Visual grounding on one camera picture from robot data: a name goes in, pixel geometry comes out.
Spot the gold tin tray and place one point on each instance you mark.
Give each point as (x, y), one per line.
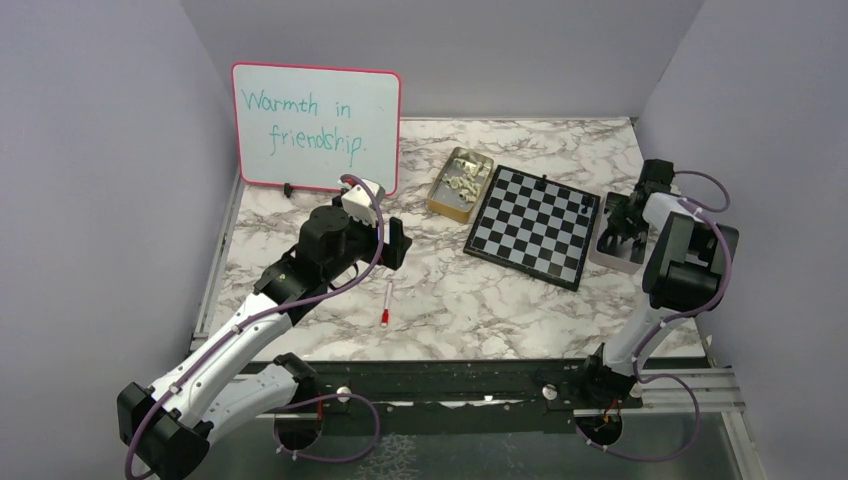
(442, 201)

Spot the pink tin tray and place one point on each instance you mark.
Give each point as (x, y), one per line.
(628, 255)

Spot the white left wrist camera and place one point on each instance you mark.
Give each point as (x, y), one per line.
(357, 203)

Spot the black and silver chessboard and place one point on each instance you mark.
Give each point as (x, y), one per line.
(539, 232)

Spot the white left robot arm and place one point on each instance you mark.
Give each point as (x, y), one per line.
(171, 424)

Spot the pink framed whiteboard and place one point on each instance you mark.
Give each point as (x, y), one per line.
(306, 126)

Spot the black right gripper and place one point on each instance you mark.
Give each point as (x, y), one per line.
(625, 230)

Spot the pile of white chess pieces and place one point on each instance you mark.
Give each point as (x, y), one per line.
(466, 171)

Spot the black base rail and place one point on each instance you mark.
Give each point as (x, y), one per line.
(448, 397)

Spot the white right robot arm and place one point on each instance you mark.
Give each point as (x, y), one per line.
(686, 261)

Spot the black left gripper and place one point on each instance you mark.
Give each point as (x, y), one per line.
(392, 254)

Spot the white and red marker pen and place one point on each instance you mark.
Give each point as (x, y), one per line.
(385, 317)

